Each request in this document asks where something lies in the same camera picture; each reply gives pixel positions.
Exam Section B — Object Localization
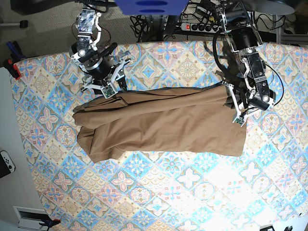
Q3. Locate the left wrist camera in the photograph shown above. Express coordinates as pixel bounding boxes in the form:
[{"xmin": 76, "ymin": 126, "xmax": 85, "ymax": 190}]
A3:
[{"xmin": 233, "ymin": 117, "xmax": 246, "ymax": 127}]

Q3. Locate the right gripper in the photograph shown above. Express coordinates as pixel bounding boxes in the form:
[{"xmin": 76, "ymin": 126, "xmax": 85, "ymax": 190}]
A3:
[{"xmin": 81, "ymin": 57, "xmax": 131, "ymax": 94}]

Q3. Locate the orange black clamp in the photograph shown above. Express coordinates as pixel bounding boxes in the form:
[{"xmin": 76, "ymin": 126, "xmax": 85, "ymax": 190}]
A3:
[{"xmin": 39, "ymin": 219, "xmax": 61, "ymax": 228}]

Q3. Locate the brown t-shirt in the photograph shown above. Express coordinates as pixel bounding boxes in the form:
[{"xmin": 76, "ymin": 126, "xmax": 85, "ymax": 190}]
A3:
[{"xmin": 73, "ymin": 84, "xmax": 246, "ymax": 163}]

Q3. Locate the patterned tile tablecloth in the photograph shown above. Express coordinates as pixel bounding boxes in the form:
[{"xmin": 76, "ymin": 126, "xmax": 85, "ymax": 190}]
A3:
[{"xmin": 11, "ymin": 44, "xmax": 308, "ymax": 231}]

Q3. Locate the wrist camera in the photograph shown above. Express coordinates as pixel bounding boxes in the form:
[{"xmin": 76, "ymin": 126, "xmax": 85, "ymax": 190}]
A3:
[
  {"xmin": 233, "ymin": 117, "xmax": 246, "ymax": 127},
  {"xmin": 101, "ymin": 85, "xmax": 116, "ymax": 99}
]

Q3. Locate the white wall vent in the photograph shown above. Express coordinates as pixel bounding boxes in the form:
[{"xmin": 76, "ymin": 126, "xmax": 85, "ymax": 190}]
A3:
[{"xmin": 13, "ymin": 206, "xmax": 49, "ymax": 231}]

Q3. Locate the white power strip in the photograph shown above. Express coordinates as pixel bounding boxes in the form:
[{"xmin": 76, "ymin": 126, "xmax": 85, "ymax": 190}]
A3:
[{"xmin": 180, "ymin": 23, "xmax": 221, "ymax": 34}]

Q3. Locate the blue clamp handle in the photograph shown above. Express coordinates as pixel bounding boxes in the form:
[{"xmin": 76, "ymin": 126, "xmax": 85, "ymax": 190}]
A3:
[{"xmin": 6, "ymin": 41, "xmax": 26, "ymax": 62}]

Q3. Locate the red black clamp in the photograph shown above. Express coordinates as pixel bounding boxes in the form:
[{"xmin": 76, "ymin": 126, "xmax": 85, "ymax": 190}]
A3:
[{"xmin": 3, "ymin": 59, "xmax": 21, "ymax": 80}]

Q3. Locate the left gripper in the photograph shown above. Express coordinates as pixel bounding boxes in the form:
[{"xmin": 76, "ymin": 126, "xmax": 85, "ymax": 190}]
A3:
[{"xmin": 221, "ymin": 81, "xmax": 261, "ymax": 120}]

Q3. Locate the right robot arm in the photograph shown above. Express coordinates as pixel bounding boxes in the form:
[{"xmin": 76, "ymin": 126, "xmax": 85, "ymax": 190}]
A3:
[{"xmin": 69, "ymin": 0, "xmax": 131, "ymax": 99}]

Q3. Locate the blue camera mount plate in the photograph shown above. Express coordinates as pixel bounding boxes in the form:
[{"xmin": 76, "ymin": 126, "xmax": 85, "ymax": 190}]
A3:
[{"xmin": 115, "ymin": 0, "xmax": 189, "ymax": 15}]

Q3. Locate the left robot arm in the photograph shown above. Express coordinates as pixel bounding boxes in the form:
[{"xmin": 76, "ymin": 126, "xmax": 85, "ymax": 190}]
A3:
[{"xmin": 213, "ymin": 0, "xmax": 276, "ymax": 126}]

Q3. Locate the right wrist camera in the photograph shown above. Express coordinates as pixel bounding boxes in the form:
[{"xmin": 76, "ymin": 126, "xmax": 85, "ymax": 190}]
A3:
[{"xmin": 101, "ymin": 85, "xmax": 116, "ymax": 99}]

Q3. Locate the white game controller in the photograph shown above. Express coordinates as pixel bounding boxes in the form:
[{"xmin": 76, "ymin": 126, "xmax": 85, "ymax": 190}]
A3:
[{"xmin": 0, "ymin": 150, "xmax": 16, "ymax": 173}]

